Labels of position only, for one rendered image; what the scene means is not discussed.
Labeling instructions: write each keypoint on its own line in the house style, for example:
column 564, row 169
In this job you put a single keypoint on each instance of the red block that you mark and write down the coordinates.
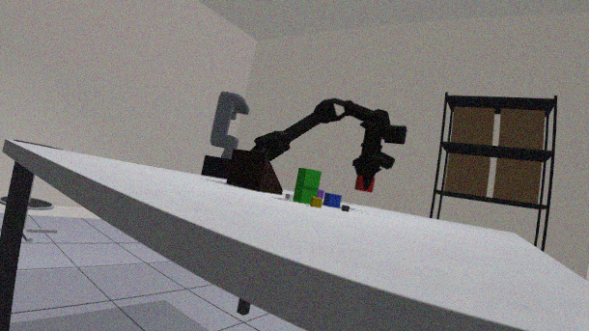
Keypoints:
column 360, row 185

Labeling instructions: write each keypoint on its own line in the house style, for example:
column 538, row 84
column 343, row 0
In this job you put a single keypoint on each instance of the blue block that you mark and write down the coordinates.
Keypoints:
column 332, row 200

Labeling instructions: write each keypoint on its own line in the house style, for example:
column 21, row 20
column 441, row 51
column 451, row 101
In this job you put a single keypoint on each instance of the small yellow block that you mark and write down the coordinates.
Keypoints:
column 316, row 202

